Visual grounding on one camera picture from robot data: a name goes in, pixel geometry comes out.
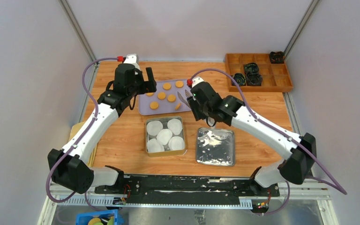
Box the silver tin lid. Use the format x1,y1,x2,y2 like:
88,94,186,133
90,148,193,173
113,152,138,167
195,127,235,167

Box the metal tongs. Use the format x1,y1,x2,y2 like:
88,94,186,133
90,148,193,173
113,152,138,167
177,90,217,128

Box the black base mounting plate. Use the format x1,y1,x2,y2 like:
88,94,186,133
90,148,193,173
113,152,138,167
94,175,280,206

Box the white paper cupcake liner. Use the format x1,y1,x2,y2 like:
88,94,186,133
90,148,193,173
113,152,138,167
146,120,163,136
156,129,173,145
147,138,165,153
168,136,185,150
167,119,183,135

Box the wooden compartment organizer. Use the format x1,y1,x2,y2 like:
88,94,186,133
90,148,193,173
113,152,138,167
225,53,293,93

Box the lavender tray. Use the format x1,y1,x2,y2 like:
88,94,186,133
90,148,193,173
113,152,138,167
138,79,191,116

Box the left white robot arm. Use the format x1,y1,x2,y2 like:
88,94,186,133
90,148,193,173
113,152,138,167
46,54,157,194

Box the blue plastic bin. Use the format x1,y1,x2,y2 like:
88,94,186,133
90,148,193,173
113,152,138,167
75,210,125,225

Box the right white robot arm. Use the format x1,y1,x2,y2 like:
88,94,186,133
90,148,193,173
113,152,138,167
187,77,316,196

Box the gold cookie tin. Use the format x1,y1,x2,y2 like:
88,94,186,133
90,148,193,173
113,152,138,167
145,116,188,158

